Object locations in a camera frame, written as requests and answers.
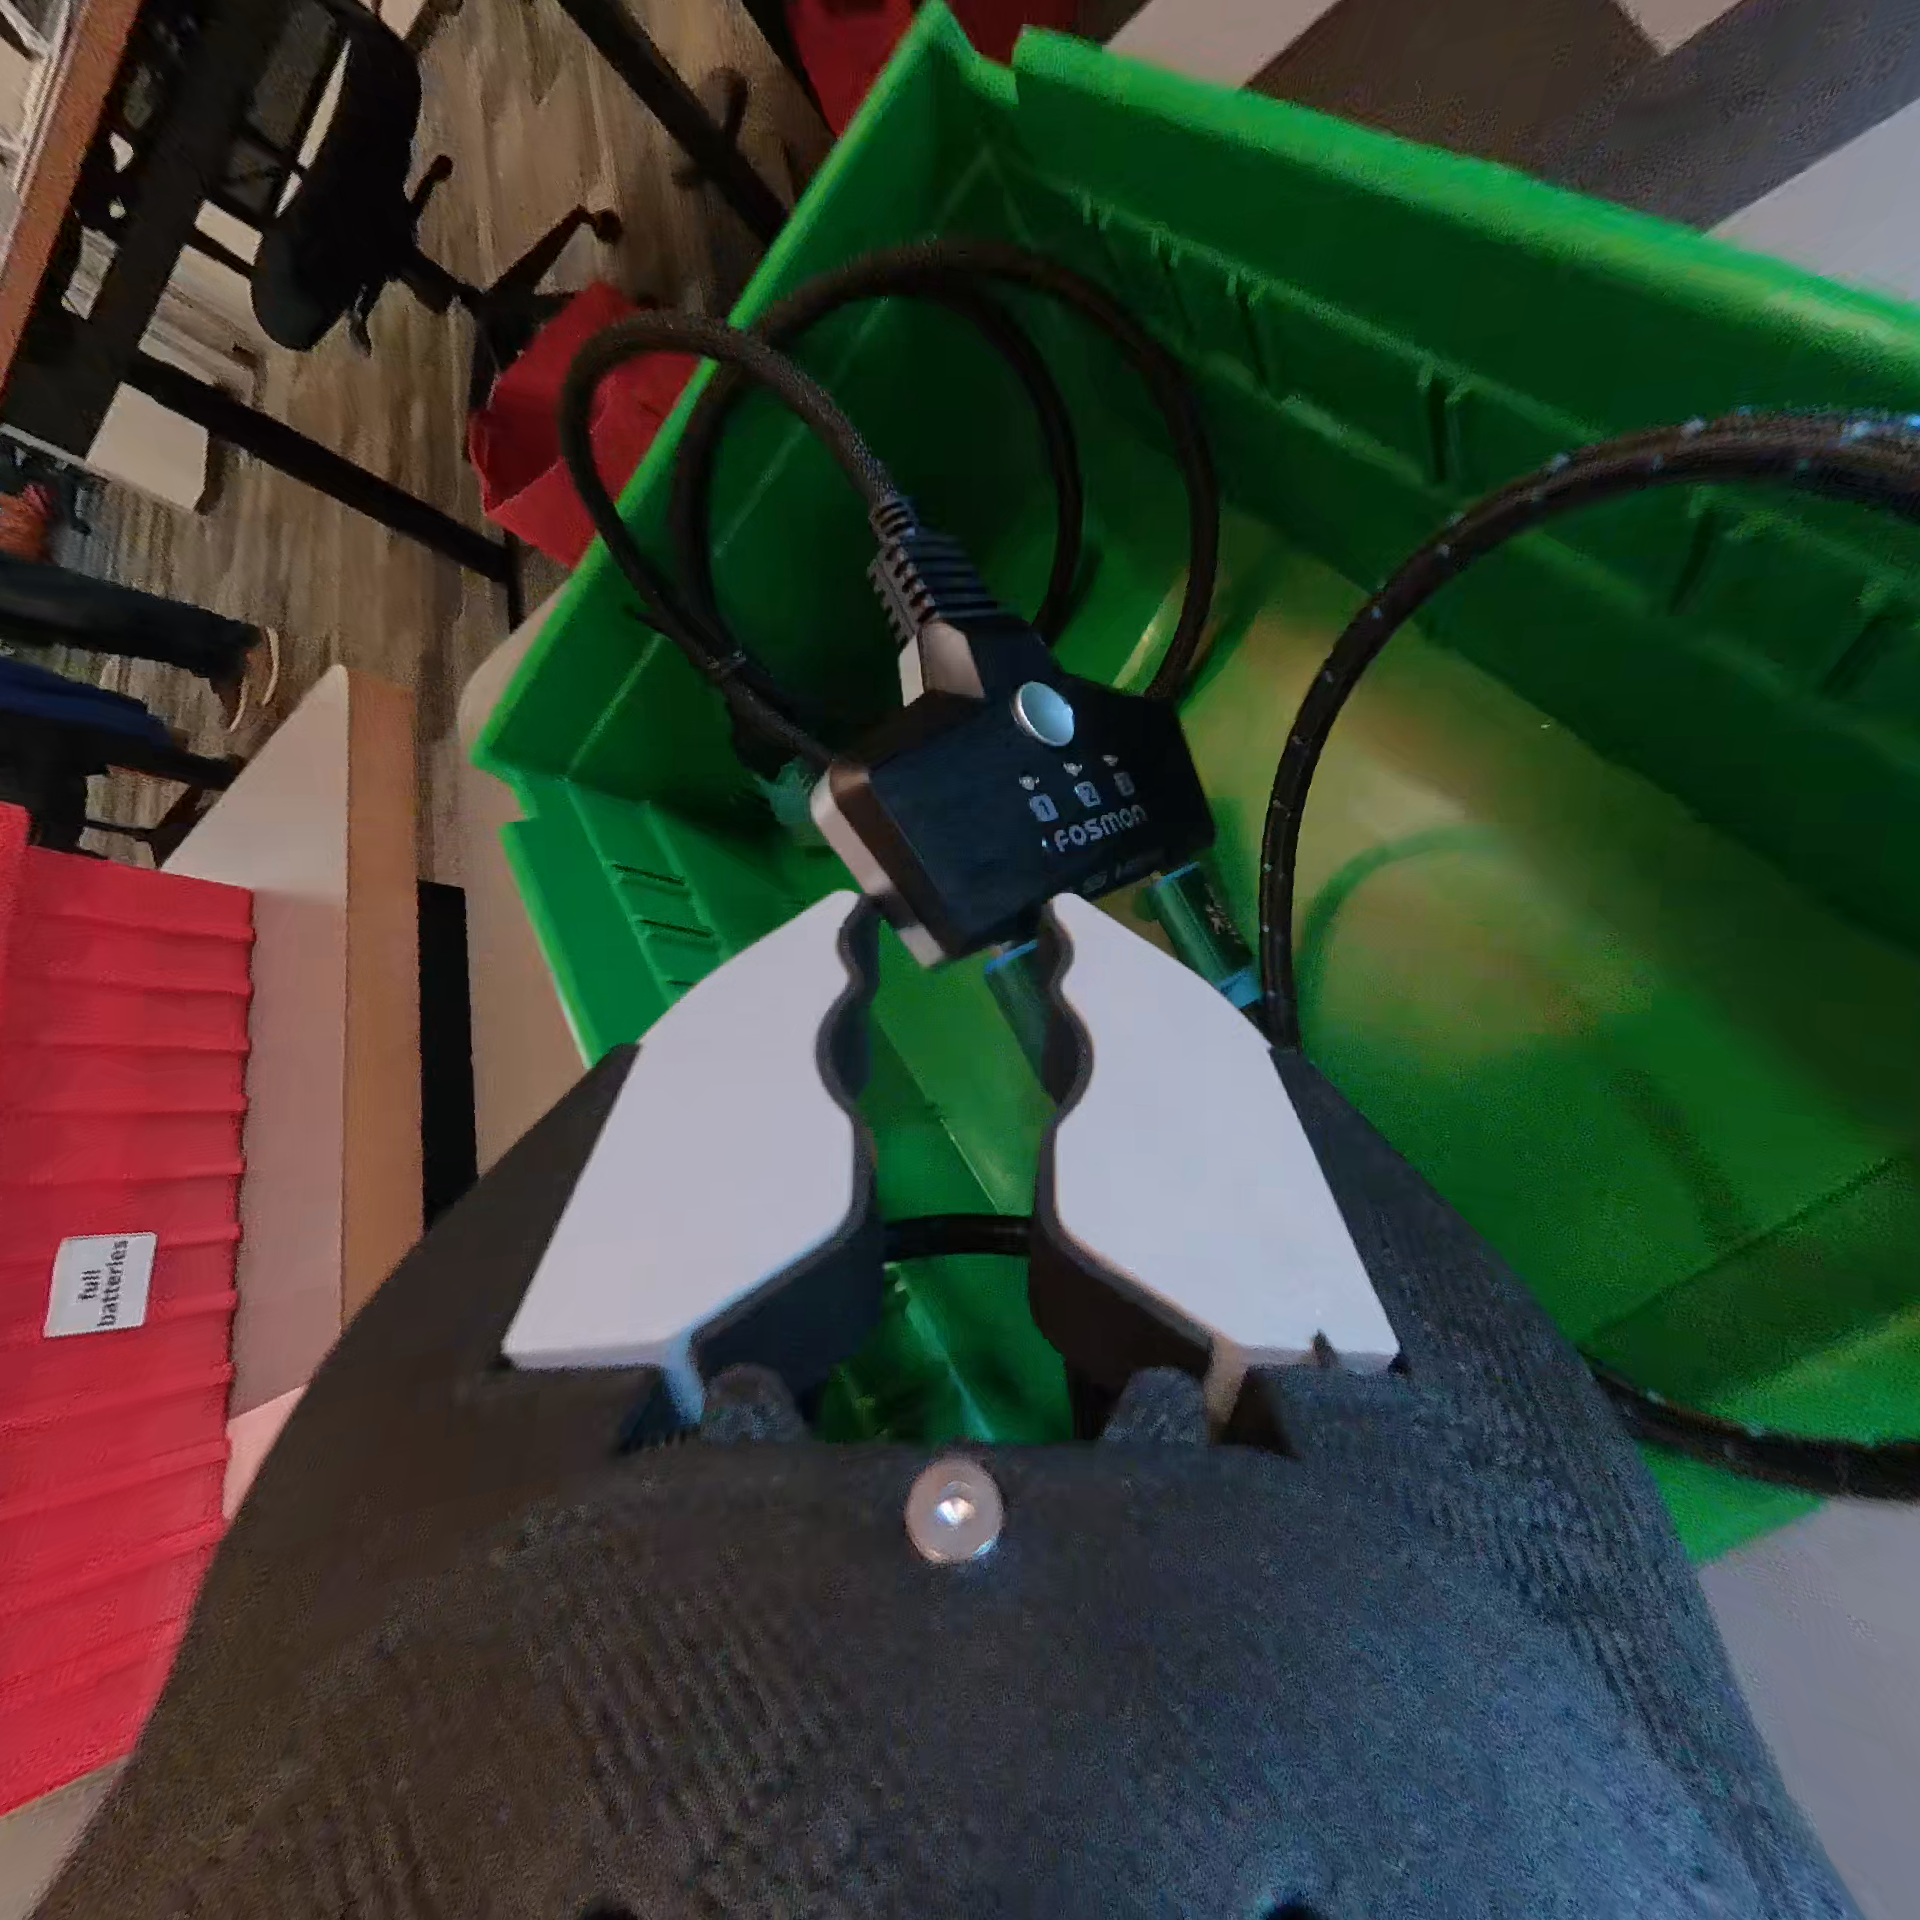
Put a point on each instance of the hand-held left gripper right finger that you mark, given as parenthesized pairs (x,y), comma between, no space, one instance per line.
(1217,1201)

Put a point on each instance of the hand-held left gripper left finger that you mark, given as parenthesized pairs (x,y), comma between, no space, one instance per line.
(691,1201)

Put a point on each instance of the black hdmi switch with button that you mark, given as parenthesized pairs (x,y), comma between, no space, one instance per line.
(1021,795)

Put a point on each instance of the red ribbed crate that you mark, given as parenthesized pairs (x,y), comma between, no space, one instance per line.
(106,1081)

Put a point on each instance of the red bag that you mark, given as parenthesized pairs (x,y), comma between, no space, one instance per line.
(557,450)

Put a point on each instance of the green plastic bin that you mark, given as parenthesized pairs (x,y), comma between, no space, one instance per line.
(1441,361)

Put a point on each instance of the black office chair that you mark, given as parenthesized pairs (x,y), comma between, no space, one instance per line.
(347,165)

